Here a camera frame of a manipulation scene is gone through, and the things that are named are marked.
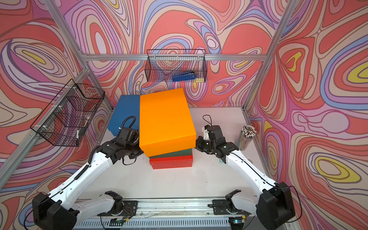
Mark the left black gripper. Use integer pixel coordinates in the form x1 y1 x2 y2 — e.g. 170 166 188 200
125 138 150 159

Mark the green shoebox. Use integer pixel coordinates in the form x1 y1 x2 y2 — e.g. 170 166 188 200
149 149 192 159

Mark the red shoebox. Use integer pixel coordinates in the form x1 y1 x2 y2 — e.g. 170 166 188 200
149 154 193 170

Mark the blue shoebox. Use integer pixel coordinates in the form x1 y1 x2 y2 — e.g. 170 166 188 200
108 95 140 137

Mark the orange shoebox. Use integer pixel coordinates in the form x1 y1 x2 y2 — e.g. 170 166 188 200
139 88 197 157

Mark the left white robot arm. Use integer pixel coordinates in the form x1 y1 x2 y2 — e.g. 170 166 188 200
32 127 143 230

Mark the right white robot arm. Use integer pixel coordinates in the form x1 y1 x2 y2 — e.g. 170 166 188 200
195 125 295 230

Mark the metal cup of pencils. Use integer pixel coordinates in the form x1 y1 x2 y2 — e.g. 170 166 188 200
236 125 257 151

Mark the marker in left basket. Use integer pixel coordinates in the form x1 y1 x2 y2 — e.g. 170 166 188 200
76 130 80 147

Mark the blue stapler in basket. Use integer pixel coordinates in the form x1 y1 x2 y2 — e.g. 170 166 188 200
172 71 197 82

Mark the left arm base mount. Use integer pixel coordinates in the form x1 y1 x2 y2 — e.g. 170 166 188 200
98 200 139 218

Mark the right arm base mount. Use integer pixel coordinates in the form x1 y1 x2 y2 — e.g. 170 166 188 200
208 199 251 217

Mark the black wire basket left wall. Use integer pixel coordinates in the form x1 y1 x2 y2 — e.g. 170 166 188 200
30 80 105 147

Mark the black wire basket wall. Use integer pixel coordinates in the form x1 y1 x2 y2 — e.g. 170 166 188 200
145 48 208 83
30 80 105 147

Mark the aluminium rail front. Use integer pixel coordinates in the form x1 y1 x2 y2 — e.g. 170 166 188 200
73 197 264 230

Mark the black wire basket back wall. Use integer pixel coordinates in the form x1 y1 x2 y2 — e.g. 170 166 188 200
145 48 208 83

